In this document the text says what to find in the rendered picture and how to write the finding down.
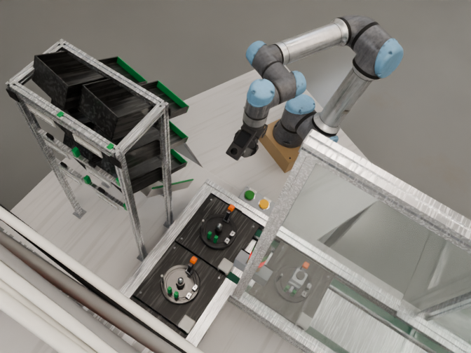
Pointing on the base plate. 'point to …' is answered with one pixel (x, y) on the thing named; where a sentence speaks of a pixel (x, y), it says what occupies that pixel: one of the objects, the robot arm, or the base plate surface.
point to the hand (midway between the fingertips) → (242, 155)
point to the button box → (257, 201)
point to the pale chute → (162, 187)
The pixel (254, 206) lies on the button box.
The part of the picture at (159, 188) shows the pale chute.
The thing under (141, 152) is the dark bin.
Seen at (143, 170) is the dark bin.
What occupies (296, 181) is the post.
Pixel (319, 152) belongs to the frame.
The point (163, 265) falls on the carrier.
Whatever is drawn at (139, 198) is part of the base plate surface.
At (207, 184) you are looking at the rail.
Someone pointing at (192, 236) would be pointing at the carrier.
